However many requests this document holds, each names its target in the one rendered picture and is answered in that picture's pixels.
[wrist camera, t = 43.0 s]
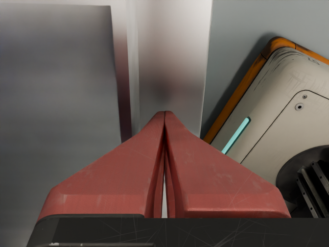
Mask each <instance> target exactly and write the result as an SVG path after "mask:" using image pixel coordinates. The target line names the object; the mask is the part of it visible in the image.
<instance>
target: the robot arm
mask: <svg viewBox="0 0 329 247"><path fill-rule="evenodd" d="M164 175H165V191H166V207H167V218H162V207H163V191H164ZM26 247H329V218H291V215H290V213H289V211H288V209H287V206H286V204H285V201H284V199H283V197H282V194H281V192H280V191H279V189H278V188H277V187H276V186H274V185H273V184H271V183H270V182H268V181H266V180H265V179H263V178H262V177H260V176H258V175H257V174H255V173H254V172H252V171H251V170H249V169H247V168H246V167H244V166H243V165H241V164H240V163H238V162H236V161H235V160H233V159H232V158H230V157H228V156H227V155H225V154H224V153H222V152H220V151H219V150H217V149H216V148H214V147H213V146H211V145H209V144H208V143H206V142H205V141H203V140H202V139H200V138H198V137H197V136H195V135H194V134H192V133H191V132H190V131H189V130H188V129H187V128H186V127H185V126H184V125H183V124H182V122H181V121H180V120H179V119H178V118H177V117H176V116H175V115H174V113H173V112H171V111H158V112H157V113H156V114H155V115H154V116H153V117H152V118H151V120H150V121H149V122H148V123H147V124H146V125H145V126H144V127H143V129H142V130H141V131H140V132H139V133H137V134H136V135H135V136H133V137H131V138H130V139H128V140H127V141H125V142H124V143H122V144H120V145H119V146H117V147H116V148H114V149H113V150H111V151H109V152H108V153H106V154H105V155H103V156H102V157H100V158H98V159H97V160H95V161H93V162H92V163H91V164H89V165H87V166H86V167H84V168H83V169H81V170H80V171H78V172H76V173H75V174H73V175H72V176H70V177H69V178H67V179H65V180H64V181H62V182H61V183H59V184H58V185H56V186H54V187H53V188H52V189H51V190H50V192H49V194H48V195H47V198H46V200H45V202H44V205H43V207H42V209H41V212H40V214H39V217H38V219H37V222H36V224H35V226H34V229H33V231H32V234H31V236H30V239H29V241H28V244H27V246H26Z"/></svg>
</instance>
